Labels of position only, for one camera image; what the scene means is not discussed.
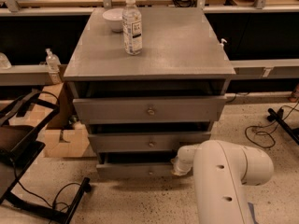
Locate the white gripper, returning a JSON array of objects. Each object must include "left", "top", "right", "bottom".
[{"left": 171, "top": 144, "right": 199, "bottom": 175}]

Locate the grey bottom drawer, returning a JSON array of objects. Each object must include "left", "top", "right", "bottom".
[{"left": 96, "top": 162, "right": 173, "bottom": 179}]

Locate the grey drawer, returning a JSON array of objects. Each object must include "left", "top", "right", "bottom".
[
  {"left": 73, "top": 96, "right": 225, "bottom": 124},
  {"left": 89, "top": 132, "right": 211, "bottom": 152},
  {"left": 96, "top": 162, "right": 173, "bottom": 179}
]

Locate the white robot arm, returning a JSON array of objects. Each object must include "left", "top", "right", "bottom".
[{"left": 172, "top": 140, "right": 274, "bottom": 224}]

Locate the grey top drawer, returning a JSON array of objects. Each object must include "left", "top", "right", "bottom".
[{"left": 73, "top": 96, "right": 225, "bottom": 124}]

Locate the grey middle drawer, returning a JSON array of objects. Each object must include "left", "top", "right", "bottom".
[{"left": 89, "top": 132, "right": 211, "bottom": 152}]

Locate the grey drawer cabinet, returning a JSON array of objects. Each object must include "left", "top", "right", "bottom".
[{"left": 64, "top": 7, "right": 235, "bottom": 164}]

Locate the black stand leg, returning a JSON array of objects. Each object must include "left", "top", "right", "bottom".
[{"left": 268, "top": 108, "right": 299, "bottom": 145}]

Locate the cardboard box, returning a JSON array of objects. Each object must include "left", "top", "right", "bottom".
[{"left": 29, "top": 64, "right": 97, "bottom": 159}]

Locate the white pump dispenser top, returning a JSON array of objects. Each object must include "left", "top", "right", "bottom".
[{"left": 220, "top": 38, "right": 228, "bottom": 49}]

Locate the clear plastic water bottle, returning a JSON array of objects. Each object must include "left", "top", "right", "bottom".
[{"left": 122, "top": 0, "right": 142, "bottom": 55}]

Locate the white bowl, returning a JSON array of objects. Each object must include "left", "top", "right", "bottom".
[{"left": 103, "top": 8, "right": 123, "bottom": 32}]

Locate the clear sanitizer pump bottle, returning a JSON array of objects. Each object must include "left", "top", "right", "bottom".
[{"left": 46, "top": 49, "right": 62, "bottom": 84}]

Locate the black cart frame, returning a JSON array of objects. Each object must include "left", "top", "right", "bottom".
[{"left": 0, "top": 90, "right": 92, "bottom": 224}]

